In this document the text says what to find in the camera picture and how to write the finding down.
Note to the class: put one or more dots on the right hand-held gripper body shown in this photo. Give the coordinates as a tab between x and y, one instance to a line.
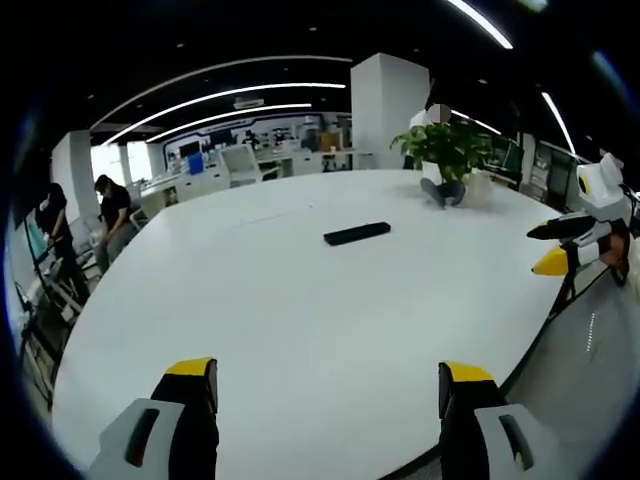
602	195

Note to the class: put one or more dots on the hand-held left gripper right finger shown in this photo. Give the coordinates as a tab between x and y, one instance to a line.
480	425

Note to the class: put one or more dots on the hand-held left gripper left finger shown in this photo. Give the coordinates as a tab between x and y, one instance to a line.
170	425

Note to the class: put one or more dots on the black remote control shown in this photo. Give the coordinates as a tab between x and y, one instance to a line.
356	233

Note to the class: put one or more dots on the person's right hand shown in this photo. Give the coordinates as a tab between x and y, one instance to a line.
616	247

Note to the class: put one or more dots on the white paper bag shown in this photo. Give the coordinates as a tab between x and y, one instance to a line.
480	187

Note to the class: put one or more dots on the green potted plant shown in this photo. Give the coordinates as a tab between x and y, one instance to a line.
442	150

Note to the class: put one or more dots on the metal rack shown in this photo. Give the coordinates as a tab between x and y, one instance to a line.
42	310

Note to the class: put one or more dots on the white pillar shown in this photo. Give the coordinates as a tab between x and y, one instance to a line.
389	117

